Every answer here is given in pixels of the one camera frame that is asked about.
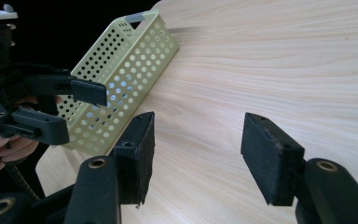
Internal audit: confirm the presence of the pale yellow perforated plastic basket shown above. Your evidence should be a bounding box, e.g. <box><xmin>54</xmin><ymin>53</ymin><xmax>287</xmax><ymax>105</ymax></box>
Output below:
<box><xmin>55</xmin><ymin>9</ymin><xmax>181</xmax><ymax>157</ymax></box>

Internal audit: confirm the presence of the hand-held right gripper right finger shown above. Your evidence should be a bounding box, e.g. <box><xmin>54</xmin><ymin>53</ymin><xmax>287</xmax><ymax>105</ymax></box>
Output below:
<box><xmin>240</xmin><ymin>112</ymin><xmax>306</xmax><ymax>207</ymax></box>

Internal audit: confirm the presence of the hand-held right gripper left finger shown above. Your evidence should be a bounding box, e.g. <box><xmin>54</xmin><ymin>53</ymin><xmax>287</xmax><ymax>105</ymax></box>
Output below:
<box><xmin>113</xmin><ymin>111</ymin><xmax>156</xmax><ymax>207</ymax></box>

